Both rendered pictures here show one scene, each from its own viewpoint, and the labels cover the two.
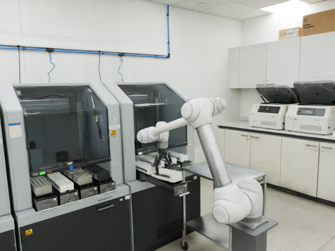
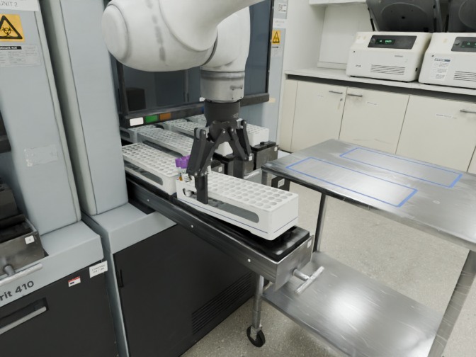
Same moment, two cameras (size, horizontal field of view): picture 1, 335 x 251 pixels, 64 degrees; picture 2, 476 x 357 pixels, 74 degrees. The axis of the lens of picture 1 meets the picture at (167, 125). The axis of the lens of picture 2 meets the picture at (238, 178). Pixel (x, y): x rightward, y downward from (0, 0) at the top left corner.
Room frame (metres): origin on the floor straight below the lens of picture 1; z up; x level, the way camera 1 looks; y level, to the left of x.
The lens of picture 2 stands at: (1.49, 0.12, 1.19)
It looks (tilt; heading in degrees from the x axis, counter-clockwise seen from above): 24 degrees down; 350
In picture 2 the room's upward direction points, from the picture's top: 2 degrees clockwise
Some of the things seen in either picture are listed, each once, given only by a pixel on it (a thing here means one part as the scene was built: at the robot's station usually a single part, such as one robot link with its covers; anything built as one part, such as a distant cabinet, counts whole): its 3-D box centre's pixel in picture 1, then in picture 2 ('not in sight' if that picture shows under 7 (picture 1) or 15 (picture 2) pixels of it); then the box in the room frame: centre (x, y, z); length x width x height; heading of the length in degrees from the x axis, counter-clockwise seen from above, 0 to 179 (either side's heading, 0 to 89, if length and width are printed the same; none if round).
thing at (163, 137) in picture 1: (160, 131); (218, 26); (2.15, 0.05, 1.21); 0.13 x 0.11 x 0.16; 133
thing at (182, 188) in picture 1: (156, 178); (193, 205); (2.24, 0.11, 0.78); 0.73 x 0.14 x 0.09; 38
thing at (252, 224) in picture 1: (251, 215); not in sight; (1.63, -0.52, 0.73); 0.22 x 0.18 x 0.06; 128
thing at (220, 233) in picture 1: (222, 213); (360, 278); (2.30, -0.48, 0.41); 0.67 x 0.46 x 0.82; 36
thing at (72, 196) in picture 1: (56, 185); not in sight; (2.13, 0.93, 0.78); 0.73 x 0.14 x 0.09; 38
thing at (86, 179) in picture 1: (84, 180); not in sight; (2.04, 0.66, 0.85); 0.12 x 0.02 x 0.06; 129
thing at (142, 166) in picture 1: (144, 168); (153, 167); (2.38, 0.22, 0.83); 0.30 x 0.10 x 0.06; 38
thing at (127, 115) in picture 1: (139, 156); (139, 130); (2.87, 0.31, 0.81); 1.06 x 0.84 x 1.62; 38
